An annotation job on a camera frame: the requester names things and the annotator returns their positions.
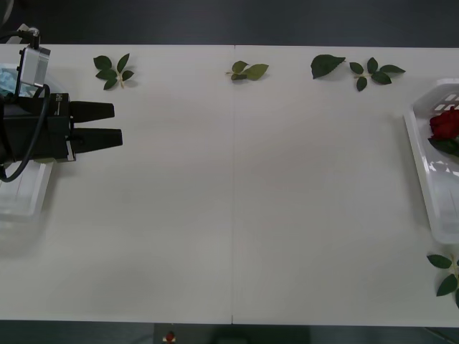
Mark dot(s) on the pale blue flower large leaf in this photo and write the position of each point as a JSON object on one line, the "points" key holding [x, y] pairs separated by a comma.
{"points": [[7, 80]]}

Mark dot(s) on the white slotted plastic basket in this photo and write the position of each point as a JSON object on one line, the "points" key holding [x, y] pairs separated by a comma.
{"points": [[21, 193], [435, 200]]}

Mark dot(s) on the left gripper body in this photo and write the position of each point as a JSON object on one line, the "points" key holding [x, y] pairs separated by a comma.
{"points": [[32, 129]]}

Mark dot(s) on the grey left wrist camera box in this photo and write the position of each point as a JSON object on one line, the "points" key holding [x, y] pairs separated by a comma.
{"points": [[34, 66]]}

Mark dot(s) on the pale green leaf twig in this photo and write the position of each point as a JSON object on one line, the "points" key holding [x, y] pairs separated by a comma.
{"points": [[256, 71]]}

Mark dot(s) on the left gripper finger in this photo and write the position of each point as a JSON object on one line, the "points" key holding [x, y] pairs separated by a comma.
{"points": [[93, 111], [98, 140]]}

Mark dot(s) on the single dark green leaf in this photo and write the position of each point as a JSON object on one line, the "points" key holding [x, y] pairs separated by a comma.
{"points": [[324, 66]]}

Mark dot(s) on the red rose pale stem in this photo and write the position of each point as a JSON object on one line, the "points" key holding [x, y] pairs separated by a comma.
{"points": [[444, 125]]}

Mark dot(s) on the white power strip red switch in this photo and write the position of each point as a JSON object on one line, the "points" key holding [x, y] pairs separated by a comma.
{"points": [[170, 337]]}

